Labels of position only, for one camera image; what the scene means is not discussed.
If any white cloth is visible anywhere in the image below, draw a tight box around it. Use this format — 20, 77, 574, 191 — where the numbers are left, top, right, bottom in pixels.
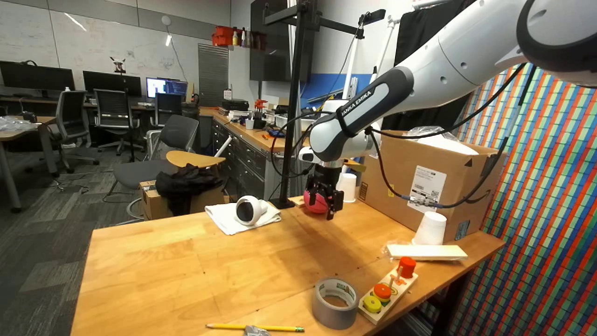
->
205, 202, 281, 236

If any white peg board toy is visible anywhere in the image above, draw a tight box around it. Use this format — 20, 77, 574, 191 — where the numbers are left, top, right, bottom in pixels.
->
358, 271, 417, 326

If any yellow pencil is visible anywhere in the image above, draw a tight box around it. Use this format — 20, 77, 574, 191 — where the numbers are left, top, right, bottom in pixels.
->
205, 324, 305, 333

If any large cardboard box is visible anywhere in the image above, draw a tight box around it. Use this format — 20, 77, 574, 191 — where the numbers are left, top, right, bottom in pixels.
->
359, 135, 505, 242

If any orange ring on peg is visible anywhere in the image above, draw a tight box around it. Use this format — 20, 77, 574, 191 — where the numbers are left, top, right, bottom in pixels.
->
371, 283, 393, 305

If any yellow-green ring on peg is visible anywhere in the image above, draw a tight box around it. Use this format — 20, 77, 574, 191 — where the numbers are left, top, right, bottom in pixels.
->
361, 294, 384, 316

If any round wooden stool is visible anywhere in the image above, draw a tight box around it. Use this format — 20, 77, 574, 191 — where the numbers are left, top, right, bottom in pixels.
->
165, 150, 223, 169

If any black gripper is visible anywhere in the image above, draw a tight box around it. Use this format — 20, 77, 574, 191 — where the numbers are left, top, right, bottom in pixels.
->
303, 167, 343, 221

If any red cylinder peg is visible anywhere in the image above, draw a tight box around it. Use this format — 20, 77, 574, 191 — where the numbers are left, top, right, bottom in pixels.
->
399, 258, 415, 279

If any near white paper cup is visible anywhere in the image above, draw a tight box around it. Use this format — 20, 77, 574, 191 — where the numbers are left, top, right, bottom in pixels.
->
412, 212, 445, 245

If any far white paper cup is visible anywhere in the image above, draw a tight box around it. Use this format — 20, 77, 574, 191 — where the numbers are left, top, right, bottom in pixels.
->
337, 174, 356, 204

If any black vertical camera pole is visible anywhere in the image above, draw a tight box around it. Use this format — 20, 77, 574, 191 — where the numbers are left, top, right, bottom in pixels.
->
264, 0, 367, 210

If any small crumpled silver object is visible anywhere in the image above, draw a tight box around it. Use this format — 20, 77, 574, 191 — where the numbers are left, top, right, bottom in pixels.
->
244, 326, 268, 336

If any white paper cup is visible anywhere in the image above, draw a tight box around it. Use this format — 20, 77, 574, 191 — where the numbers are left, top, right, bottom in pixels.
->
412, 212, 445, 245
337, 174, 356, 204

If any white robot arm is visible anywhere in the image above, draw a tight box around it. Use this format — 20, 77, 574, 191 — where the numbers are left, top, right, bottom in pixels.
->
300, 0, 597, 215

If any pink rubber ball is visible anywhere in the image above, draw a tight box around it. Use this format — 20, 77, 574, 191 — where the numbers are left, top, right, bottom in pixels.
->
302, 193, 328, 215

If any grey duct tape roll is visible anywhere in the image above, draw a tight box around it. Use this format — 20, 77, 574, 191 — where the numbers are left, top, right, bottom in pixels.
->
311, 279, 358, 331

